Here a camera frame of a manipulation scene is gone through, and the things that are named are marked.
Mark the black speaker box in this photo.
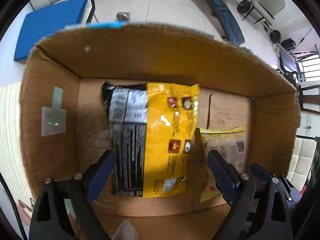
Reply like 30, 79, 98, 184
281, 38, 296, 51

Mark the blue black sit-up bench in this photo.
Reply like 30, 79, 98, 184
204, 0, 245, 45

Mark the small barbell on floor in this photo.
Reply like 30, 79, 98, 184
236, 0, 281, 43

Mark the white padded chair right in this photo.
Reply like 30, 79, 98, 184
287, 135, 319, 192

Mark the chrome dumbbell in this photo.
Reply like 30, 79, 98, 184
116, 12, 131, 22

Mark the black monitor on floor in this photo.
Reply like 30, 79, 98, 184
278, 46, 300, 74

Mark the dark wooden chair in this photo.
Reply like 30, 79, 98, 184
297, 85, 320, 115

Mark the grey chair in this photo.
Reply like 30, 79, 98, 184
242, 0, 286, 25

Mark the pale yellow-edged snack pack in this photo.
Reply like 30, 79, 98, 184
200, 126, 247, 203

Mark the yellow black snack bag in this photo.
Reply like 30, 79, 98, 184
101, 82, 200, 198

